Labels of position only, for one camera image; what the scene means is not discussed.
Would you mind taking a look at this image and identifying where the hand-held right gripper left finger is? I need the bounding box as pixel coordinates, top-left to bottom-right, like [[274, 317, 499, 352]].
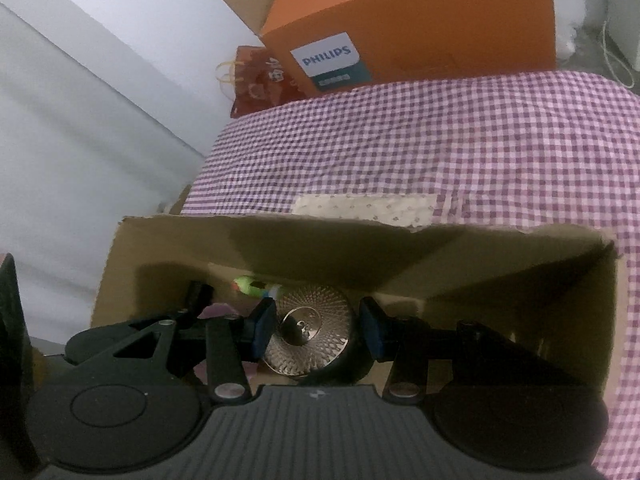
[[65, 297, 278, 401]]

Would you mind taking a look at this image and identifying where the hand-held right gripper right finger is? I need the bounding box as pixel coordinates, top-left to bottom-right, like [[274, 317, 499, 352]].
[[359, 296, 591, 403]]

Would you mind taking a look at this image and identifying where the black cylinder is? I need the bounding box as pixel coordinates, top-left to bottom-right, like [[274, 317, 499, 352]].
[[186, 282, 216, 321]]

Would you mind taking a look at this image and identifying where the brown cardboard box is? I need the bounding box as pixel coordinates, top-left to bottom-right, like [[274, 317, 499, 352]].
[[90, 215, 621, 401]]

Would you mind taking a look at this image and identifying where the purple checkered cloth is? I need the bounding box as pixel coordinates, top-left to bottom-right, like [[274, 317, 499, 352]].
[[180, 70, 640, 480]]

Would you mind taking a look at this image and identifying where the red gift bag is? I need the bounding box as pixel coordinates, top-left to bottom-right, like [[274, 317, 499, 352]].
[[216, 45, 306, 118]]

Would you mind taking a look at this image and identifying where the orange box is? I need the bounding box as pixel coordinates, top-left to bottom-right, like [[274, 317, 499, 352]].
[[260, 0, 557, 97]]

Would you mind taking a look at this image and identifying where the white cable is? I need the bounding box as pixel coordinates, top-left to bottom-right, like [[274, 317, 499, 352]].
[[597, 20, 636, 88]]

